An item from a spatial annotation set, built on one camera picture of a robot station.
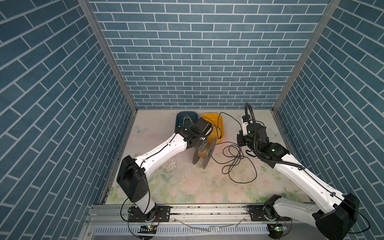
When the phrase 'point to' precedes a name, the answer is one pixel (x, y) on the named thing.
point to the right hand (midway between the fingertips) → (239, 129)
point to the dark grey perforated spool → (206, 154)
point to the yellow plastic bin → (216, 119)
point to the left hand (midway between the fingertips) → (201, 142)
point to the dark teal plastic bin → (185, 119)
